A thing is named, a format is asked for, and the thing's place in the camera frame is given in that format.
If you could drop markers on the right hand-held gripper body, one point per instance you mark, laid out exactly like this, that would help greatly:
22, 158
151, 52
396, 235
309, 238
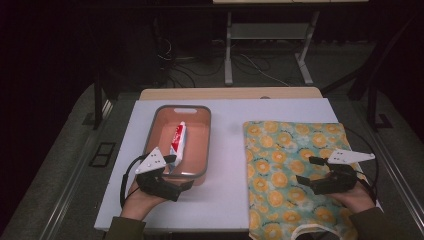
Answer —
336, 181

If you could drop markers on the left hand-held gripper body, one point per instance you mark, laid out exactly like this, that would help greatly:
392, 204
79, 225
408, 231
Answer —
150, 163

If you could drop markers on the orange print cloth bag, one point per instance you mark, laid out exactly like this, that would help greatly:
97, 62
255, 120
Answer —
283, 166

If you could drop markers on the orange plastic bin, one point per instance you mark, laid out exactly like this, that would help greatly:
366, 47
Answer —
196, 146

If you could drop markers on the person's right hand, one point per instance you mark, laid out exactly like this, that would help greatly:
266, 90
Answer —
356, 201

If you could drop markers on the person's left hand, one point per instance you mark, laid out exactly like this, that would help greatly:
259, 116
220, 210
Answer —
136, 205

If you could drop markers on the white board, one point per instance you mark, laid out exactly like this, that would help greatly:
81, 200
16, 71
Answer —
226, 186

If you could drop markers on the black metal stand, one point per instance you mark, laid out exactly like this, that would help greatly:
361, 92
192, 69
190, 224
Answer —
373, 100
97, 106

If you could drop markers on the wooden table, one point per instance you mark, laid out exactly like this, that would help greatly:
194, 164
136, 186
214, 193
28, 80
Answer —
230, 93

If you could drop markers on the grey metal stand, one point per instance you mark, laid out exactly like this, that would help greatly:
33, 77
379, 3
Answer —
266, 30

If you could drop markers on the black floor socket frame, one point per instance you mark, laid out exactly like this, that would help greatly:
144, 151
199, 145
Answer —
101, 154

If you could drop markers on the aluminium floor rail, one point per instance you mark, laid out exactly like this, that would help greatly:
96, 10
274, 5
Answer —
396, 173
73, 180

